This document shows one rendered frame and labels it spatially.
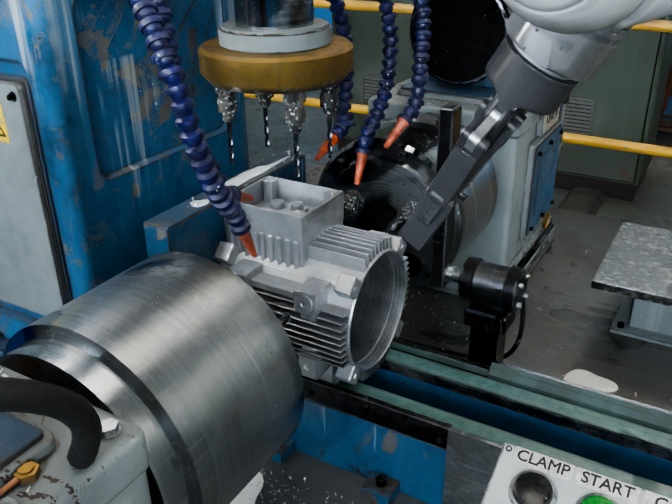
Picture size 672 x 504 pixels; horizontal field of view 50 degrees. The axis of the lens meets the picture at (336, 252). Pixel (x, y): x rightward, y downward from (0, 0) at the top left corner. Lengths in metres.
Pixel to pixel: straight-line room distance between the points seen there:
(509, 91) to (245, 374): 0.34
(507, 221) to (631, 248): 0.23
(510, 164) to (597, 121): 2.80
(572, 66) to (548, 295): 0.84
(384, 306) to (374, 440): 0.18
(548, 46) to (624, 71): 3.33
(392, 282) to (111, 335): 0.46
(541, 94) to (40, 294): 0.69
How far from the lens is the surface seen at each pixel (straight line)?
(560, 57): 0.63
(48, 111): 0.89
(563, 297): 1.43
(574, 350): 1.28
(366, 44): 4.40
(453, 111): 0.92
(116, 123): 0.95
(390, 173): 1.08
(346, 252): 0.87
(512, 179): 1.26
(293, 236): 0.87
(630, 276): 1.28
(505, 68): 0.65
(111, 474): 0.52
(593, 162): 4.10
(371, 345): 0.98
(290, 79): 0.79
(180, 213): 0.89
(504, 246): 1.31
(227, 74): 0.81
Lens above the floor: 1.49
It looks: 26 degrees down
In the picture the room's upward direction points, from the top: 1 degrees counter-clockwise
